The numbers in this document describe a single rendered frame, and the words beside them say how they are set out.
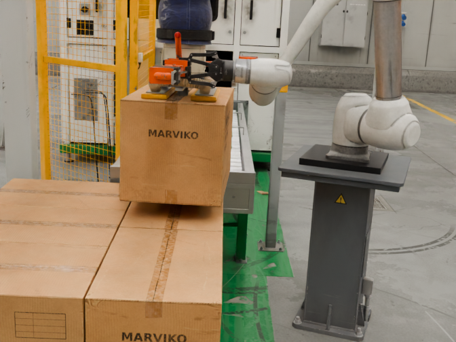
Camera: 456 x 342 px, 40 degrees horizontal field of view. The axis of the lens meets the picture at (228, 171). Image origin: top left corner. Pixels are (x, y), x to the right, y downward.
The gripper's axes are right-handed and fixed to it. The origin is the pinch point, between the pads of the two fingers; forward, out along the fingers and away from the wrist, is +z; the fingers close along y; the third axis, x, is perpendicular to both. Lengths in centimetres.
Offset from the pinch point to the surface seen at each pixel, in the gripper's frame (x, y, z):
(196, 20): 17.1, -16.8, -5.1
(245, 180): 61, 58, -30
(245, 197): 61, 66, -30
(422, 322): 34, 114, -115
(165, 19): 18.4, -16.4, 6.7
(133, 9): 184, -18, 44
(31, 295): -63, 61, 35
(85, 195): 33, 61, 41
